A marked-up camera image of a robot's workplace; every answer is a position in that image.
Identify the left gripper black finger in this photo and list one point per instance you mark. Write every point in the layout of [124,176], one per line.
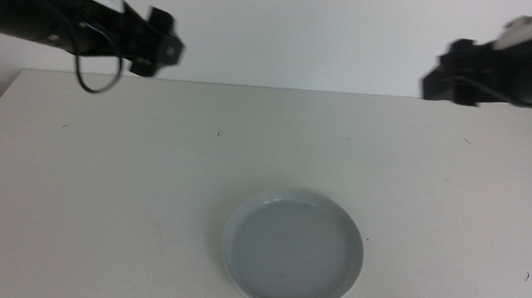
[154,22]
[156,55]

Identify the light grey shallow bowl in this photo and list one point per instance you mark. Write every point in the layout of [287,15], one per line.
[293,252]

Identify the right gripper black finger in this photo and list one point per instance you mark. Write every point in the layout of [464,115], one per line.
[455,88]
[462,55]

